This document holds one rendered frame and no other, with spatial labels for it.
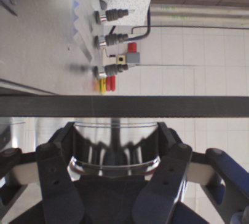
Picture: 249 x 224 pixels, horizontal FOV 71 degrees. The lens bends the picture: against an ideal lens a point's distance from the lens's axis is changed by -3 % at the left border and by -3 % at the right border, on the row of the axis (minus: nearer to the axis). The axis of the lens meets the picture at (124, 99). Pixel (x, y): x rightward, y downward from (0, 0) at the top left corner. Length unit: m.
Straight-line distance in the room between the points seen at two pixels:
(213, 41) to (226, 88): 0.46
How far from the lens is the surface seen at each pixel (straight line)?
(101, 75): 0.33
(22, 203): 0.41
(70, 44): 0.18
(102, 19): 0.37
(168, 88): 1.69
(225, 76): 1.92
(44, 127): 0.28
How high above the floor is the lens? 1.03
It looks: 4 degrees down
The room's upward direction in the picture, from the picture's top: 180 degrees counter-clockwise
